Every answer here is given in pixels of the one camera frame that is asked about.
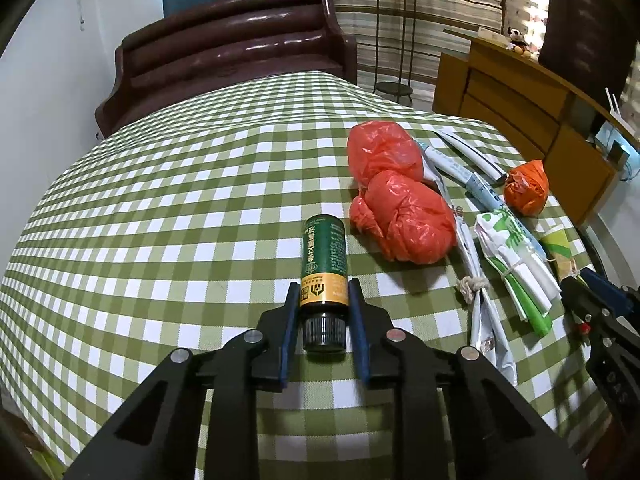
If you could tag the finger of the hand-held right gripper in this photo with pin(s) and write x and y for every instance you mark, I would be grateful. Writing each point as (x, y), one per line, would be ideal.
(606, 290)
(577, 302)

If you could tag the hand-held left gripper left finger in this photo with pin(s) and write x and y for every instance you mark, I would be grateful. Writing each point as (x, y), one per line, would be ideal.
(287, 332)

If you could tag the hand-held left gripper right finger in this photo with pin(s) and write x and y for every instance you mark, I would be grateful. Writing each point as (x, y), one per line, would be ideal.
(358, 332)

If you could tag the green and white packet bundle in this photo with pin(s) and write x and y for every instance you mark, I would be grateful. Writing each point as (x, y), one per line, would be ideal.
(520, 270)

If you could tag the green bottle with black cap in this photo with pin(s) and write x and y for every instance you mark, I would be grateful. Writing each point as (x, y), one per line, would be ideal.
(323, 260)

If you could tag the small orange plastic bag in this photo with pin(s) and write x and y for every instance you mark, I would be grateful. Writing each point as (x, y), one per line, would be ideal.
(527, 190)

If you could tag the red plastic bag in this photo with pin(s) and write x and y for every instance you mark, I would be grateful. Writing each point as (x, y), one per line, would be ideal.
(382, 152)
(410, 220)

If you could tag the small green-white cup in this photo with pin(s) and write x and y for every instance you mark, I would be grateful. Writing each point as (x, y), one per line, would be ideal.
(562, 252)

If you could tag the small brown box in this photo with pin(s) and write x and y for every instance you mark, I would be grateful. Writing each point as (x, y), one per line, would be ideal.
(619, 151)

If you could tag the white tube with teal cap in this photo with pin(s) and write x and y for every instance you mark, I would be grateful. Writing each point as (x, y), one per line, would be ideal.
(481, 190)

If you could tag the green checked tablecloth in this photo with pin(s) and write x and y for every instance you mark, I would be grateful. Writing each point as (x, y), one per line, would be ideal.
(175, 210)

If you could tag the white router with antennas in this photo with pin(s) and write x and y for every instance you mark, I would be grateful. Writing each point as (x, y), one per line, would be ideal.
(617, 110)

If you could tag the long white carton box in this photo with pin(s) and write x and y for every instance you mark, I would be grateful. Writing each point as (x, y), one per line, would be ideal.
(470, 155)

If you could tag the wooden cabinet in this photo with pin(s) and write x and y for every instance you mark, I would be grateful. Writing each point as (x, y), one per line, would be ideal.
(500, 95)

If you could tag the black metal plant stand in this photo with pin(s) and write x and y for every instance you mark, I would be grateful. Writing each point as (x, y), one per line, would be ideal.
(393, 91)

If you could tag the stuffed mouse toy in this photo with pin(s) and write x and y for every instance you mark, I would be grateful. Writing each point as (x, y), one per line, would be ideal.
(516, 40)

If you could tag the dark brown curtain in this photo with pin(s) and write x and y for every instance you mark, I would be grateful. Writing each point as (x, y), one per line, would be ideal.
(585, 25)

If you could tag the flat white box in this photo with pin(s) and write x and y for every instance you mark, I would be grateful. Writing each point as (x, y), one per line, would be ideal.
(491, 36)

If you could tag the brown leather sofa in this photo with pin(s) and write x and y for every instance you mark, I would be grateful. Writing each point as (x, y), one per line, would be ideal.
(225, 45)

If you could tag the beige patterned curtain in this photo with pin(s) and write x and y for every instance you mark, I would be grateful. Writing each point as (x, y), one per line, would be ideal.
(525, 0)

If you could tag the striped curtain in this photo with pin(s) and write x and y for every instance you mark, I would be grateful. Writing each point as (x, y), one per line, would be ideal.
(450, 5)

